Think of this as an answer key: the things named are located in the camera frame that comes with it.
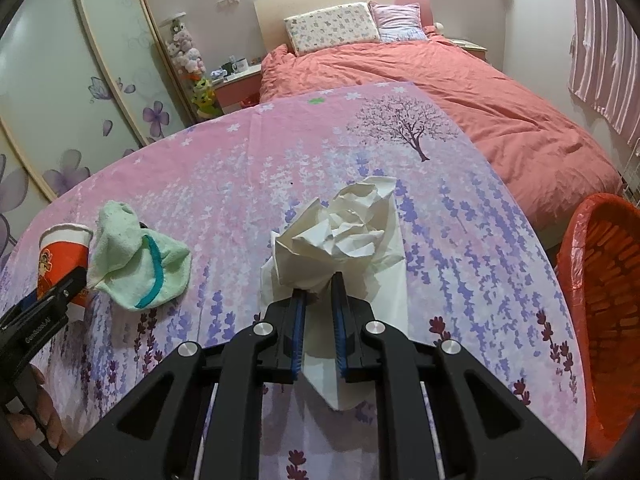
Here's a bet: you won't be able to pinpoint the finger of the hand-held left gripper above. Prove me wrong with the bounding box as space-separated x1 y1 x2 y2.
0 266 90 361

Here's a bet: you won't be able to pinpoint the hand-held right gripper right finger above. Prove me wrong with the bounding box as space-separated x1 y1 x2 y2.
331 271 586 480

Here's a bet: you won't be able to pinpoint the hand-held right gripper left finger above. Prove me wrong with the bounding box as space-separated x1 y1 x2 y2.
55 290 307 480

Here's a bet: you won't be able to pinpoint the red paper cup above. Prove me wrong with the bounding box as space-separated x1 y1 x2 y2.
36 223 96 311

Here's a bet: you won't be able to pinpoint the white tissue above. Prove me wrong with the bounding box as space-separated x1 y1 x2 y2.
260 176 407 411

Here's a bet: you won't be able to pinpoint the orange plastic basket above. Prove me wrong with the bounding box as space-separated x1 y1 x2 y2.
556 192 640 466

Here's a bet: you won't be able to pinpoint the person's left hand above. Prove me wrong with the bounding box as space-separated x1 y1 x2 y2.
10 364 68 453

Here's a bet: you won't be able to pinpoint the pale green towel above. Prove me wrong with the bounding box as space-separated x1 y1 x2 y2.
87 201 193 312

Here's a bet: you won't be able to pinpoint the pink floral tablecloth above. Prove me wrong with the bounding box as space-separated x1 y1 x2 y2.
0 81 586 480

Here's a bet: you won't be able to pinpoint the wardrobe with flower doors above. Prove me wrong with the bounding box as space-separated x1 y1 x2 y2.
0 0 201 261

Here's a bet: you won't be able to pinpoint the pink nightstand with mugs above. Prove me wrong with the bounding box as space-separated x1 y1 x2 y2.
212 62 263 116

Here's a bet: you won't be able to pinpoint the green plush toy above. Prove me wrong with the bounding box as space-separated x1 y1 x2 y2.
192 76 221 117

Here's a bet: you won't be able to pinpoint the bed with pink duvet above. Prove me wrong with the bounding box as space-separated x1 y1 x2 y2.
259 30 626 241

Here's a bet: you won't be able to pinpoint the white floral pillow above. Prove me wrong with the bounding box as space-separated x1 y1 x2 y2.
284 2 382 57

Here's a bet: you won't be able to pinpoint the hanging plush toys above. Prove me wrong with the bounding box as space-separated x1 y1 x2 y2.
167 17 206 76

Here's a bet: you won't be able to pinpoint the pink striped pillow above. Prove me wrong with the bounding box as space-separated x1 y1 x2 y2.
369 1 430 43

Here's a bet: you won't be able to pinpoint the pink curtain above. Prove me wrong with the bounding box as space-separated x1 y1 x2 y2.
567 0 640 136

